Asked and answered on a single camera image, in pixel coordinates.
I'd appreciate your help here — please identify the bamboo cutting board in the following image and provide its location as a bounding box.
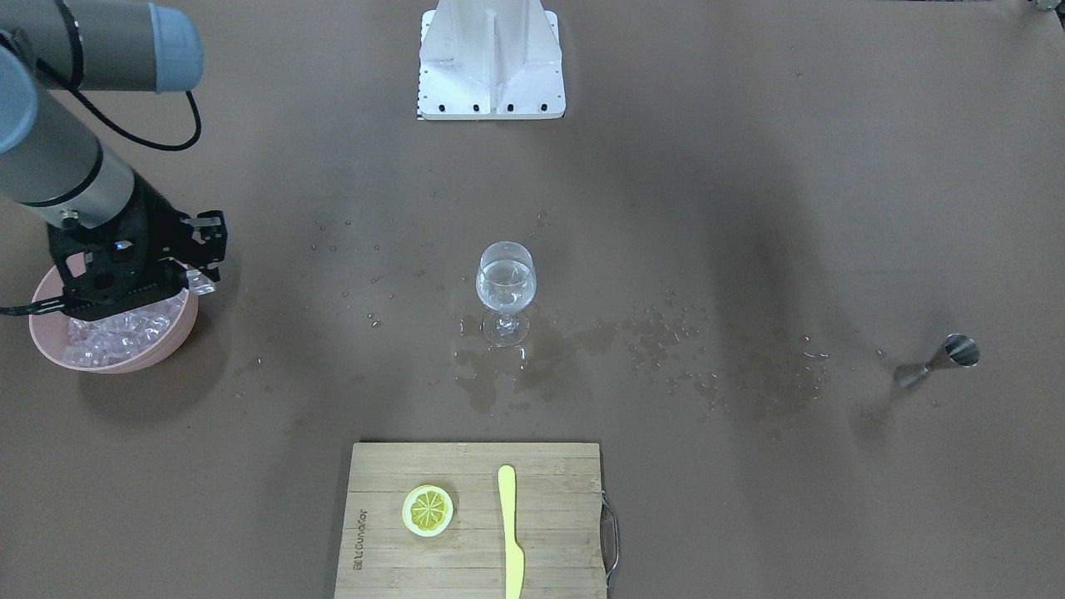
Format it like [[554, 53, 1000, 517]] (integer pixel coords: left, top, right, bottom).
[[332, 441, 612, 598]]

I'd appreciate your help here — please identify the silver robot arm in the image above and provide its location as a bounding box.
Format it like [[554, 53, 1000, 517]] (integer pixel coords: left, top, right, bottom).
[[2, 1, 225, 291]]

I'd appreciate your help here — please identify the clear ice cubes pile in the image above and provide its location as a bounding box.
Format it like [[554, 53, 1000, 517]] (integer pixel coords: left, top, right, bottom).
[[62, 291, 189, 368]]

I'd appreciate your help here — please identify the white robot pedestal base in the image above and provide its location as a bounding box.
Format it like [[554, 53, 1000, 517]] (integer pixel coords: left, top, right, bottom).
[[416, 1, 567, 122]]

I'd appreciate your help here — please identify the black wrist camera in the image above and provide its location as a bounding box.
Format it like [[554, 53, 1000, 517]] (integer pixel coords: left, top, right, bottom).
[[61, 263, 187, 321]]

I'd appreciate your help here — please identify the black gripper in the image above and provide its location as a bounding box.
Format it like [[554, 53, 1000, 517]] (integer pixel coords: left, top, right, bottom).
[[48, 176, 227, 284]]

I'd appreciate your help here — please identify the pink bowl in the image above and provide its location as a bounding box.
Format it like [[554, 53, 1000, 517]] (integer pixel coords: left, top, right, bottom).
[[29, 290, 199, 374]]

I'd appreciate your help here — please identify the yellow lemon slice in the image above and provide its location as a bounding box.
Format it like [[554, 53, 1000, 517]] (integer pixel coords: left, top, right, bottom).
[[402, 485, 455, 538]]

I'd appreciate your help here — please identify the yellow plastic knife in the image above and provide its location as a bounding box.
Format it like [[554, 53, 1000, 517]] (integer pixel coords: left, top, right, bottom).
[[496, 465, 526, 598]]

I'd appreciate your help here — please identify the clear wine glass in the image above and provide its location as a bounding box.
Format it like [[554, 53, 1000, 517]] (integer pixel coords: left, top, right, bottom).
[[475, 241, 537, 346]]

